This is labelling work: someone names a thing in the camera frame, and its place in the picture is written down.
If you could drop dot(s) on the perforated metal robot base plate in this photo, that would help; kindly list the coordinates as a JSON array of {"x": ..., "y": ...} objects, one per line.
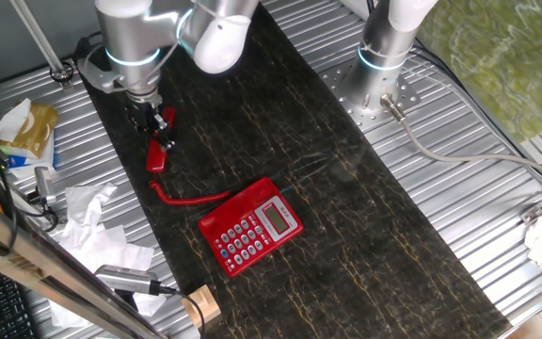
[{"x": 341, "y": 94}]

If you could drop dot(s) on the red telephone base with keypad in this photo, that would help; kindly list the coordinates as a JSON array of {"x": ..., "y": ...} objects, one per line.
[{"x": 247, "y": 228}]

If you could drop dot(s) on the aluminium frame bar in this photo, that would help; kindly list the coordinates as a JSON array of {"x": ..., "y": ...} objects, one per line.
[{"x": 40, "y": 266}]

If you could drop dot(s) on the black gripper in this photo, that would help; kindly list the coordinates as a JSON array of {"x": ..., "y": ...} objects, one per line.
[{"x": 140, "y": 115}]

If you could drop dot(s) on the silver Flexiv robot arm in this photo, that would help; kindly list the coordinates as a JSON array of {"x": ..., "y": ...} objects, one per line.
[{"x": 130, "y": 33}]

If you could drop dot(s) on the red telephone handset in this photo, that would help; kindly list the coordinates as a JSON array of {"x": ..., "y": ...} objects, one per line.
[{"x": 156, "y": 157}]

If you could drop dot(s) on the dark marble pattern mat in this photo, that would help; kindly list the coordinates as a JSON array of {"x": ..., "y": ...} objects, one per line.
[{"x": 346, "y": 235}]

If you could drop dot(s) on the small silver camera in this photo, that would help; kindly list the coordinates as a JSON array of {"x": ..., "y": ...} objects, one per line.
[{"x": 44, "y": 183}]

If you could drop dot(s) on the small wooden block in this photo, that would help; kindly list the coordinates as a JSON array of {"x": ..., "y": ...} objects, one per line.
[{"x": 202, "y": 303}]

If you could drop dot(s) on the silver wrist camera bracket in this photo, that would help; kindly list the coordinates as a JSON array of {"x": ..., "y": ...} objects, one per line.
[{"x": 97, "y": 73}]

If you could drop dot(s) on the crumpled white tissue paper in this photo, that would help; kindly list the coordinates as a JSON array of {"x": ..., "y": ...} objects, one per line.
[{"x": 97, "y": 245}]

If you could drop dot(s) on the metal stand pole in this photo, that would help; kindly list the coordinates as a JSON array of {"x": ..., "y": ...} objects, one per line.
[{"x": 40, "y": 42}]

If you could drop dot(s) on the golden tissue box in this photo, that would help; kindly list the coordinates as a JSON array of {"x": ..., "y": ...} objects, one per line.
[{"x": 36, "y": 129}]

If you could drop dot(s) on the blue and white box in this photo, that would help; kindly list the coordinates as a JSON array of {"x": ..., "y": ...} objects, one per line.
[{"x": 31, "y": 162}]

